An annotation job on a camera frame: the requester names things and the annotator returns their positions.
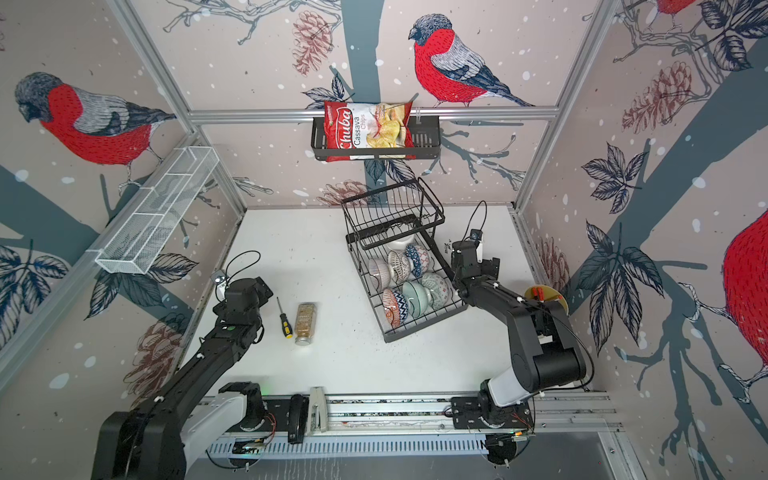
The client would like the grey green patterned bowl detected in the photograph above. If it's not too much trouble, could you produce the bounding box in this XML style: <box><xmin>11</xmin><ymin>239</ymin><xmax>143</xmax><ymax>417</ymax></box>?
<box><xmin>420</xmin><ymin>272</ymin><xmax>453</xmax><ymax>310</ymax></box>

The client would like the blue patterned bowl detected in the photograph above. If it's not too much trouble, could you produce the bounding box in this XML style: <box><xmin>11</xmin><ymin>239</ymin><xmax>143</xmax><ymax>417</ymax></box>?
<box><xmin>404</xmin><ymin>243</ymin><xmax>432</xmax><ymax>279</ymax></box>

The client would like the white brown patterned bowl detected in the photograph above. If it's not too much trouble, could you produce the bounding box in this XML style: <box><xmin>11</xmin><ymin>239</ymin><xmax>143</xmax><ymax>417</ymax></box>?
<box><xmin>387</xmin><ymin>250</ymin><xmax>412</xmax><ymax>285</ymax></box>

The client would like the red orange patterned bowl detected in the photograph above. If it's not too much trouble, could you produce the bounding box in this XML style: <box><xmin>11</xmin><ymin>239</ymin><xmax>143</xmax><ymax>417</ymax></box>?
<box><xmin>382</xmin><ymin>288</ymin><xmax>409</xmax><ymax>329</ymax></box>

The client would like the black two-tier dish rack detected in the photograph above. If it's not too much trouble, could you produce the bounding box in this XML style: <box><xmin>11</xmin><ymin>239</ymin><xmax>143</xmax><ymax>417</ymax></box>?
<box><xmin>341</xmin><ymin>179</ymin><xmax>466</xmax><ymax>343</ymax></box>

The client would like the white ceramic bowl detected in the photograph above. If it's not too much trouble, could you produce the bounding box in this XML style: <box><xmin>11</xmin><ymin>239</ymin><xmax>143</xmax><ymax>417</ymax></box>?
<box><xmin>386</xmin><ymin>234</ymin><xmax>415</xmax><ymax>251</ymax></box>

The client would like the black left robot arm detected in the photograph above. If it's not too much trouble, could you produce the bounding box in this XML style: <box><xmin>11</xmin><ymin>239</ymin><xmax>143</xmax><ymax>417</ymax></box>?
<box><xmin>91</xmin><ymin>277</ymin><xmax>273</xmax><ymax>479</ymax></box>

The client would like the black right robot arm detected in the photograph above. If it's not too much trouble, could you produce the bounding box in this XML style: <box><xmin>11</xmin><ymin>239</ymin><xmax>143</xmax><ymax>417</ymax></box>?
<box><xmin>451</xmin><ymin>240</ymin><xmax>587</xmax><ymax>425</ymax></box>

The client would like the yellow cup with markers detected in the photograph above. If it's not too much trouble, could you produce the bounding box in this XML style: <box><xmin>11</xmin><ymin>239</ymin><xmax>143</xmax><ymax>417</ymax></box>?
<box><xmin>524</xmin><ymin>285</ymin><xmax>569</xmax><ymax>313</ymax></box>

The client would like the small glass spice jar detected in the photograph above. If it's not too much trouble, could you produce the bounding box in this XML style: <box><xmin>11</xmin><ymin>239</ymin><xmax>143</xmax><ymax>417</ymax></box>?
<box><xmin>294</xmin><ymin>302</ymin><xmax>317</xmax><ymax>346</ymax></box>

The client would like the red cassava chips bag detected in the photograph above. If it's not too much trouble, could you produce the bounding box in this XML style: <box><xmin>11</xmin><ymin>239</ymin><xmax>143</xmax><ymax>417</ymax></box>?
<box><xmin>323</xmin><ymin>101</ymin><xmax>414</xmax><ymax>150</ymax></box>

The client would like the black wall wire basket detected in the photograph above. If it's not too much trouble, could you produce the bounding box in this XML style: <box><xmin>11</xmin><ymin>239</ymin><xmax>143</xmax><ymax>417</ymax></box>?
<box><xmin>310</xmin><ymin>116</ymin><xmax>441</xmax><ymax>161</ymax></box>

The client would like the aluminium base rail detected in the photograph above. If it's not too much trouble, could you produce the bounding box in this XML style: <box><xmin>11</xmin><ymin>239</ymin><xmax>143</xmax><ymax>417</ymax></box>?
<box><xmin>181</xmin><ymin>386</ymin><xmax>623</xmax><ymax>469</ymax></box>

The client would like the yellow handled screwdriver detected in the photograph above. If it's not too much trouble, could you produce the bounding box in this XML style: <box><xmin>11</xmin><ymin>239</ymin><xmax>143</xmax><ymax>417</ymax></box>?
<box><xmin>276</xmin><ymin>298</ymin><xmax>294</xmax><ymax>339</ymax></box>

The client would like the white wire wall shelf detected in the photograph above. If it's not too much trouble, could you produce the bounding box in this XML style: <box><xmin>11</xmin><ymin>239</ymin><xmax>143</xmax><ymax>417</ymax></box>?
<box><xmin>95</xmin><ymin>146</ymin><xmax>219</xmax><ymax>274</ymax></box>

